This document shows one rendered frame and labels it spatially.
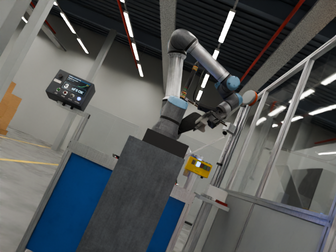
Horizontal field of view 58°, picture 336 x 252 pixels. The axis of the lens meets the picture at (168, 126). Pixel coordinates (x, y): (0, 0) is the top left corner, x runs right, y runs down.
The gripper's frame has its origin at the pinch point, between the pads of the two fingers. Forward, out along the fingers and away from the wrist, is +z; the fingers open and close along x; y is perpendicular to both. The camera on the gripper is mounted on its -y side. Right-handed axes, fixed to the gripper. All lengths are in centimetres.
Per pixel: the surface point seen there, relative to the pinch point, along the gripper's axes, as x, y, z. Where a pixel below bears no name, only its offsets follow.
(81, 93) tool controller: 14, -69, 38
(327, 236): -45, 78, 12
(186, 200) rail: 42, 25, 21
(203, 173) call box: 32.3, 19.8, 3.7
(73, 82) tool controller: 13, -79, 37
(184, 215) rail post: 45, 31, 28
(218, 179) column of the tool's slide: 107, 19, -30
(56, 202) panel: 45, -26, 88
